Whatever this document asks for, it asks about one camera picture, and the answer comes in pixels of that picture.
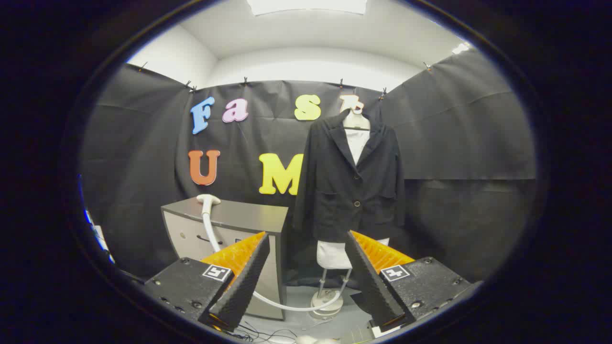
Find black backdrop cloth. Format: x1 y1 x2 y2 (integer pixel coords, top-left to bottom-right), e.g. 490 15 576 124
79 48 537 287

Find black blazer jacket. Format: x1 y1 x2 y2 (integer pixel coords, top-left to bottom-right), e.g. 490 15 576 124
293 109 406 243

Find grey cabinet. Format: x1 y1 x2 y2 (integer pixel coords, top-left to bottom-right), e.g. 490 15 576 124
161 197 289 321

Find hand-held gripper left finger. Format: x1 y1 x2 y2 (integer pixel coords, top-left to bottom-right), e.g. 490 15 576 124
143 231 271 333

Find thin black floor cables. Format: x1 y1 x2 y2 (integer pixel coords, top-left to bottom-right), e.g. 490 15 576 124
229 322 299 344

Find white padded ironing board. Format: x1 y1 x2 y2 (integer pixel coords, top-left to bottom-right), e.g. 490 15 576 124
317 128 390 269

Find white plastic device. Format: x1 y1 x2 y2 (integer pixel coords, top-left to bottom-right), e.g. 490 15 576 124
93 225 115 264

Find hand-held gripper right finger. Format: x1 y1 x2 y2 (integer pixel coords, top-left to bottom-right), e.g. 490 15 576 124
345 230 481 336

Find white steamer base stand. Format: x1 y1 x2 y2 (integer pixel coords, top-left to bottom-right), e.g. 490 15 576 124
310 268 353 320

